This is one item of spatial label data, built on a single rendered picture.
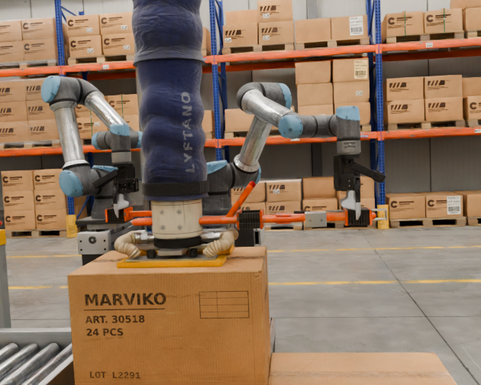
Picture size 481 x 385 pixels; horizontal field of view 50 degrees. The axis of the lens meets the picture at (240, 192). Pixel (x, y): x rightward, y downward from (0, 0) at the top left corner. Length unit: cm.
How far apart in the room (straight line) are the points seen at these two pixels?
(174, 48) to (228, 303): 80
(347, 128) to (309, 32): 741
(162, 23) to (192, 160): 44
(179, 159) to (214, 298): 45
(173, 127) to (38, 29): 855
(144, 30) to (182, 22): 12
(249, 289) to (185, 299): 19
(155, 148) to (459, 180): 920
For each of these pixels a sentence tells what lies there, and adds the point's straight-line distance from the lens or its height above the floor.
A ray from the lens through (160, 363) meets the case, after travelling 170.
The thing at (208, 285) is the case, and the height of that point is 90.
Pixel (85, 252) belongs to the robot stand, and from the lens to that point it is 229.
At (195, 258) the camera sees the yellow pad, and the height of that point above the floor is 97.
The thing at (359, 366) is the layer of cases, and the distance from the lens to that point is 194.
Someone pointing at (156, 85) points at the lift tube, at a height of 152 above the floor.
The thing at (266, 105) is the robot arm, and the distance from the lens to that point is 185.
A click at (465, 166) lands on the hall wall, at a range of 1061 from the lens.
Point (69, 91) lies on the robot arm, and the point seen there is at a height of 160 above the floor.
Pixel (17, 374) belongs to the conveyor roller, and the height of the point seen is 54.
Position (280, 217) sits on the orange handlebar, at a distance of 171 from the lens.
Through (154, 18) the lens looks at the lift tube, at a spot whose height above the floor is 172.
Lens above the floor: 128
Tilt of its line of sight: 4 degrees down
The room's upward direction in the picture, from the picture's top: 3 degrees counter-clockwise
